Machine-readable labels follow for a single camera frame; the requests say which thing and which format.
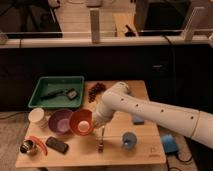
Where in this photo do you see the red bowl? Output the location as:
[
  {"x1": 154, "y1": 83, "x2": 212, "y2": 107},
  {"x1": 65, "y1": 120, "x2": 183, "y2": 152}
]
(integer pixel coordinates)
[{"x1": 69, "y1": 109, "x2": 93, "y2": 136}]

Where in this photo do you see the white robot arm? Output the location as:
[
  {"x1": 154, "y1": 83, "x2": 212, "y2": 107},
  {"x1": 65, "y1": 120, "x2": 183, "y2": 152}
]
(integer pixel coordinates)
[{"x1": 92, "y1": 82, "x2": 213, "y2": 149}]

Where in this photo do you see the green plastic tray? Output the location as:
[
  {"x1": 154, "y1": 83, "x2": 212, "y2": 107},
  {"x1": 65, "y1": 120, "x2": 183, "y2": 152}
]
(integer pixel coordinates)
[{"x1": 28, "y1": 76, "x2": 84, "y2": 109}]

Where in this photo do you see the blue sponge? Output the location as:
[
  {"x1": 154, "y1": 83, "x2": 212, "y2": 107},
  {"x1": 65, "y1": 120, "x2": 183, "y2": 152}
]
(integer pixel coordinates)
[{"x1": 132, "y1": 116, "x2": 144, "y2": 125}]

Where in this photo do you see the wooden table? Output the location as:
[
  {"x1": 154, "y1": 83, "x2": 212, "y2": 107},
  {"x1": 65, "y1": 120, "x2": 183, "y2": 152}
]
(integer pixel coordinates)
[{"x1": 15, "y1": 79, "x2": 167, "y2": 168}]

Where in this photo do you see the silver fork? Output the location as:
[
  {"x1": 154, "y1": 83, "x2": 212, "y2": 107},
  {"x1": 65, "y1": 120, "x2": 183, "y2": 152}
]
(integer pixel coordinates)
[{"x1": 98, "y1": 126, "x2": 105, "y2": 153}]

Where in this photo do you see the small blue bowl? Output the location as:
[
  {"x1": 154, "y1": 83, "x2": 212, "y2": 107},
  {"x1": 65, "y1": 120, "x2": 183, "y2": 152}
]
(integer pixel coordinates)
[{"x1": 122, "y1": 132, "x2": 137, "y2": 150}]

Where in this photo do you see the purple bowl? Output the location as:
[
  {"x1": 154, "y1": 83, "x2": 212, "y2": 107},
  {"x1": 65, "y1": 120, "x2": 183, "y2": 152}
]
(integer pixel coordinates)
[{"x1": 48, "y1": 109, "x2": 72, "y2": 134}]

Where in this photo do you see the black phone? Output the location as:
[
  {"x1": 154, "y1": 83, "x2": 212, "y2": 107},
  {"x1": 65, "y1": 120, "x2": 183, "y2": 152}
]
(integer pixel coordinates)
[{"x1": 45, "y1": 137, "x2": 69, "y2": 154}]

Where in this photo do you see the white paper cup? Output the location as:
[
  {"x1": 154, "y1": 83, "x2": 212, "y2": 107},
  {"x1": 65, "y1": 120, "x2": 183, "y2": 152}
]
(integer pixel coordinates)
[{"x1": 28, "y1": 108, "x2": 47, "y2": 128}]

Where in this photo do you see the blue device on floor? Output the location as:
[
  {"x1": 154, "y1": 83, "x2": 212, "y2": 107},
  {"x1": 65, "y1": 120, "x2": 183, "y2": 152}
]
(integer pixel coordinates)
[{"x1": 161, "y1": 134, "x2": 179, "y2": 154}]

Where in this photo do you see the small metal cup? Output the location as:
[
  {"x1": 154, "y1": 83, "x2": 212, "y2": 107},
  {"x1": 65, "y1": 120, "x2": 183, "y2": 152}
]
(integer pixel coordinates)
[{"x1": 20, "y1": 140, "x2": 37, "y2": 155}]

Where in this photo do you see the black handled brush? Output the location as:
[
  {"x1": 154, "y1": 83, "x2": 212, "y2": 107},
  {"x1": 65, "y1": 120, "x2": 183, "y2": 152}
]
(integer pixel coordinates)
[{"x1": 40, "y1": 88, "x2": 78, "y2": 100}]

